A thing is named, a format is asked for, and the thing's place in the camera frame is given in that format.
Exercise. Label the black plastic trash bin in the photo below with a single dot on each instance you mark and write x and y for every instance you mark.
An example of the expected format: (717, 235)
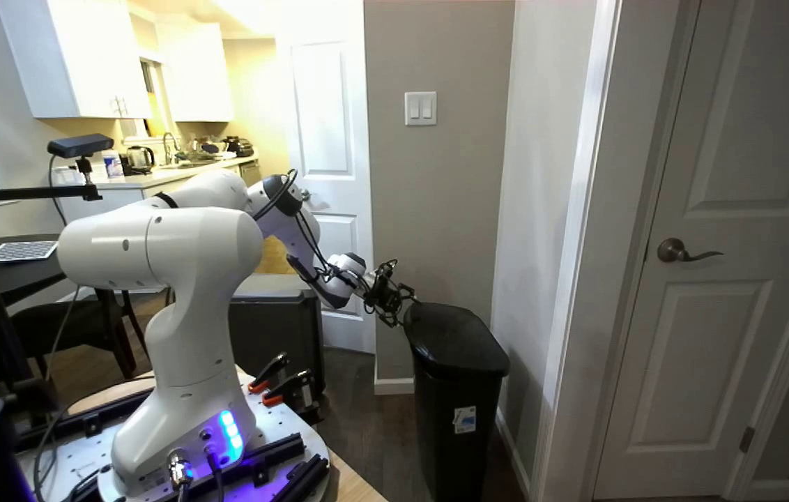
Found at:
(458, 373)

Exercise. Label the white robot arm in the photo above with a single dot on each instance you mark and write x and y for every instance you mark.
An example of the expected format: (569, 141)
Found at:
(203, 242)

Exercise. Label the black orange clamp lower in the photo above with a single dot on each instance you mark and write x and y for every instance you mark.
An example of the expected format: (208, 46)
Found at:
(296, 395)

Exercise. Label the white panel door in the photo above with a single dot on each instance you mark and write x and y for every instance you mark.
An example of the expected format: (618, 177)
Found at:
(321, 46)

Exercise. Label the white wall light switch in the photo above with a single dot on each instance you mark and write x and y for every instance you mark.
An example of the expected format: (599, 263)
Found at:
(419, 111)

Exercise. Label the black camera on stand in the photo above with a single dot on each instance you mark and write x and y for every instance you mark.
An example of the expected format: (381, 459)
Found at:
(80, 145)

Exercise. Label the silver door lever handle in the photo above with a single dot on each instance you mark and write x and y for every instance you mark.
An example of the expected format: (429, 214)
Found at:
(674, 249)

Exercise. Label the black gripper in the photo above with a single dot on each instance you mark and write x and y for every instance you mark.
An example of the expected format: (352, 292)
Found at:
(385, 296)

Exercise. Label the black desk with laptop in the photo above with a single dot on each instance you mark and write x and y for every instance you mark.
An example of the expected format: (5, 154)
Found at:
(98, 315)

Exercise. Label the white door with lever handle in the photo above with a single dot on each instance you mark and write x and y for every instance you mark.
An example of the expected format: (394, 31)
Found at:
(703, 335)

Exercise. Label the dark grey storage box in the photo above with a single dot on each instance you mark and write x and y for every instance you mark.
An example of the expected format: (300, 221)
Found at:
(277, 314)

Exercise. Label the black orange clamp upper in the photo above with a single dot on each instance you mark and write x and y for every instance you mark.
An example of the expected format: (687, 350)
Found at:
(270, 373)

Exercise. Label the white kitchen upper cabinets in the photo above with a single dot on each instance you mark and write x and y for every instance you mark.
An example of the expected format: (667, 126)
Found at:
(83, 59)

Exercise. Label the black orange clamp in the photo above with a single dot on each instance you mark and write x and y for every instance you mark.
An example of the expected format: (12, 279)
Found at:
(270, 373)
(296, 395)

